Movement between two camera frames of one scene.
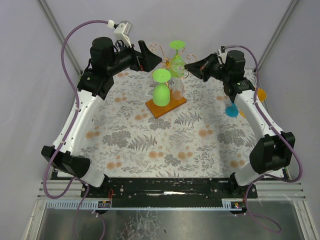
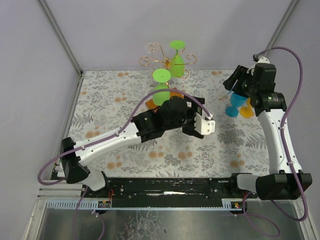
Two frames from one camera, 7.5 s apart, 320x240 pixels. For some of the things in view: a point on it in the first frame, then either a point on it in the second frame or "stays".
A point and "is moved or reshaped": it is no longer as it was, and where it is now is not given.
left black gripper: [141, 56] → [191, 116]
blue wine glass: [232, 111] stays
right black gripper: [205, 68] → [240, 75]
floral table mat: [197, 139] stays
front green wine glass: [161, 96] stays
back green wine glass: [177, 65] stays
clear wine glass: [176, 85] is moved or reshaped
